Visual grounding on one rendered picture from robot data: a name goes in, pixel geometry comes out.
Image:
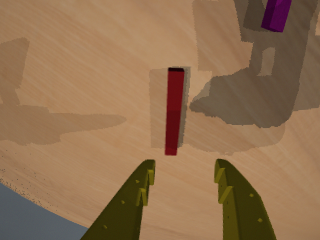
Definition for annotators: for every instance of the dark red rod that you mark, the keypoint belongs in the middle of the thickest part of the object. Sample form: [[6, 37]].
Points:
[[174, 104]]

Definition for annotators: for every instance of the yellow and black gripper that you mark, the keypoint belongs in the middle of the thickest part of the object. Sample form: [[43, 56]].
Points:
[[244, 214]]

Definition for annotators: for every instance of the magenta rod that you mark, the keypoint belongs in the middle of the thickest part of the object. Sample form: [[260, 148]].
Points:
[[275, 15]]

